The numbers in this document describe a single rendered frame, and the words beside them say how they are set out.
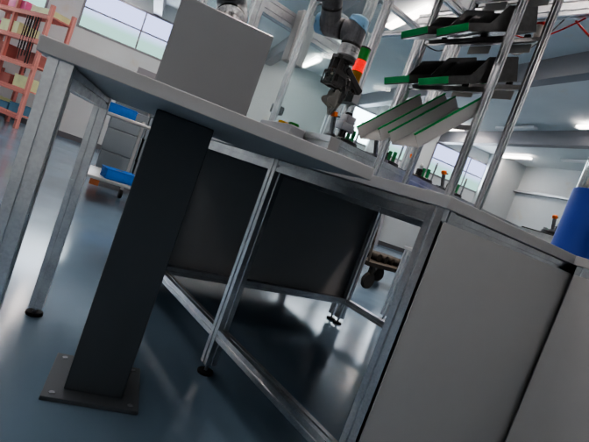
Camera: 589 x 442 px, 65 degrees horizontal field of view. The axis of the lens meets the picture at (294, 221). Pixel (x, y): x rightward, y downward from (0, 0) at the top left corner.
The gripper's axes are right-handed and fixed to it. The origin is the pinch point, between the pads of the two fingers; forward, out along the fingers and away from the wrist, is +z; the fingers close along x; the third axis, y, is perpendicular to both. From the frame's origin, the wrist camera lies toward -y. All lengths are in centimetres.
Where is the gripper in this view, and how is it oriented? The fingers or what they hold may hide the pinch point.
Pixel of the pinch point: (331, 112)
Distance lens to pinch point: 178.9
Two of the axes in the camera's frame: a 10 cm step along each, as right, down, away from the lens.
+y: -7.6, -2.3, -6.1
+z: -3.4, 9.4, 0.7
